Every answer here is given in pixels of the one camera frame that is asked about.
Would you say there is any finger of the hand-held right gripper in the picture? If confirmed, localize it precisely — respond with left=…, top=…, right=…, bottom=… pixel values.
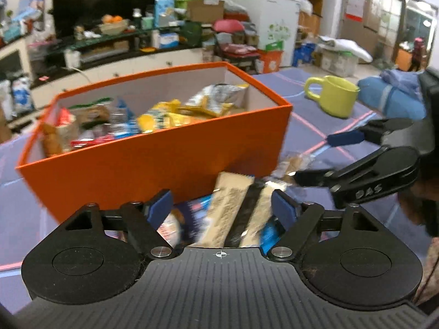
left=294, top=169, right=336, bottom=188
left=325, top=118, right=415, bottom=148

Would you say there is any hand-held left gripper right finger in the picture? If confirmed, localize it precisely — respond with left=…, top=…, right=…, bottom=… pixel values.
left=268, top=188, right=381, bottom=264

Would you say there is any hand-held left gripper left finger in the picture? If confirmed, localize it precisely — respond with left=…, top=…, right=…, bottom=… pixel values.
left=63, top=188, right=174, bottom=260

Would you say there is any round brown pastry packet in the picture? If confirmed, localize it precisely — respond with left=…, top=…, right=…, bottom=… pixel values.
left=274, top=151, right=314, bottom=183

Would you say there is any orange cardboard box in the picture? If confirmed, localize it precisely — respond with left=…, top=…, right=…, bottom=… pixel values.
left=15, top=62, right=293, bottom=223

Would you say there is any beige black-band biscuit packet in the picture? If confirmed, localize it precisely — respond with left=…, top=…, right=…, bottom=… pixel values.
left=190, top=171, right=275, bottom=249

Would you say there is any blue chocolate-chip cookie packet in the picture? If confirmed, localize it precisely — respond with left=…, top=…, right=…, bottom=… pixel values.
left=156, top=195, right=215, bottom=247

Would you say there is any yellow-green mug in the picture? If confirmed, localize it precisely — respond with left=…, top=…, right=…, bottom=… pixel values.
left=304, top=75, right=360, bottom=119

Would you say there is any blue bedding bundle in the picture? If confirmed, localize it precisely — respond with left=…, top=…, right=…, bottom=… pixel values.
left=357, top=69, right=427, bottom=120

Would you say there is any white storage bin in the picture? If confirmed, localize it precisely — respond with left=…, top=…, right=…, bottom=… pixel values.
left=320, top=46, right=359, bottom=78

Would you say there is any blue plastic stool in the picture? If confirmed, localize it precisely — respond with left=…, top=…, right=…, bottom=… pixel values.
left=293, top=43, right=316, bottom=67

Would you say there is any red cookie packet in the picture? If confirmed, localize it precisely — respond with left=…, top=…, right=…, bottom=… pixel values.
left=70, top=134, right=115, bottom=149

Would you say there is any blue white snack packet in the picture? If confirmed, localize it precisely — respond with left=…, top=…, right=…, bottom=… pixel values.
left=110, top=99, right=139, bottom=138

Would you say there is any orange white carton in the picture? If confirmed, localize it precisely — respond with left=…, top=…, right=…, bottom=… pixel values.
left=257, top=41, right=285, bottom=74

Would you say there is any green beige snack packet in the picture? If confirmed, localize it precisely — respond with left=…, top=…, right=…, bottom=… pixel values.
left=74, top=98, right=114, bottom=127

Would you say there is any silver yellow snack packet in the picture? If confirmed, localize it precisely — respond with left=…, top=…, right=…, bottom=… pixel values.
left=185, top=83, right=250, bottom=117

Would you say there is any wooden shelf unit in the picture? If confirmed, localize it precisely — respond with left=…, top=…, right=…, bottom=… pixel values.
left=276, top=0, right=326, bottom=36

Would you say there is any white television stand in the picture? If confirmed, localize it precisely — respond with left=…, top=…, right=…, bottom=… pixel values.
left=0, top=27, right=206, bottom=110

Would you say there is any white chest freezer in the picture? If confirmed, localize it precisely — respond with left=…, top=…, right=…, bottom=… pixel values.
left=232, top=0, right=300, bottom=67

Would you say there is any red folding chair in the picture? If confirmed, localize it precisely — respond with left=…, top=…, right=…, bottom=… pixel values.
left=212, top=19, right=262, bottom=74

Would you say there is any blue white tissue box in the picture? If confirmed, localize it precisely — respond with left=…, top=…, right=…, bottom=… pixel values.
left=158, top=32, right=181, bottom=49

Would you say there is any white power strip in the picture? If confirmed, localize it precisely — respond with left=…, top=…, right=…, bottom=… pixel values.
left=65, top=50, right=81, bottom=69

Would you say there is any dark green bag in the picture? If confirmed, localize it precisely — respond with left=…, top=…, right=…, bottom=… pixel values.
left=181, top=21, right=203, bottom=48

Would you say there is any white blue plastic bag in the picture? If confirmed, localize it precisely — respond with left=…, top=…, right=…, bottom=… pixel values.
left=10, top=77, right=33, bottom=110

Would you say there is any fruit bowl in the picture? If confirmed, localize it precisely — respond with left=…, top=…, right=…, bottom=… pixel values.
left=99, top=14, right=129, bottom=35

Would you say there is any brown cardboard box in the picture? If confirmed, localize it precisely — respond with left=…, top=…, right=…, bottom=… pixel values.
left=187, top=0, right=225, bottom=24

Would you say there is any blue white carton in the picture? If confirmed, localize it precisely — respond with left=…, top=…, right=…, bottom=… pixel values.
left=154, top=0, right=177, bottom=27

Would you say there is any white glass-door cabinet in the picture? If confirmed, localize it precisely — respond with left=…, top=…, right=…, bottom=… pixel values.
left=0, top=39, right=31, bottom=86

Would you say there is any black television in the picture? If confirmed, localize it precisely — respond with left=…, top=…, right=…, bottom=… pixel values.
left=52, top=0, right=172, bottom=38

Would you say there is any blue picture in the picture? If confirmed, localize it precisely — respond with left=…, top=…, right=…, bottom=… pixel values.
left=17, top=0, right=47, bottom=21

